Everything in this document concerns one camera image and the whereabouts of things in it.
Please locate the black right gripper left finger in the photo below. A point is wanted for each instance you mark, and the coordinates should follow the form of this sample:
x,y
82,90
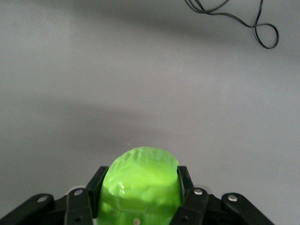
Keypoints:
x,y
77,204

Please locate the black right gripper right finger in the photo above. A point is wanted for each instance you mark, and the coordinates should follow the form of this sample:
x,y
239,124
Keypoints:
x,y
199,201

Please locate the green apple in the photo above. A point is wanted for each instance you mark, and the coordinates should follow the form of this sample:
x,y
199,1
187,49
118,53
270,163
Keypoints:
x,y
140,187

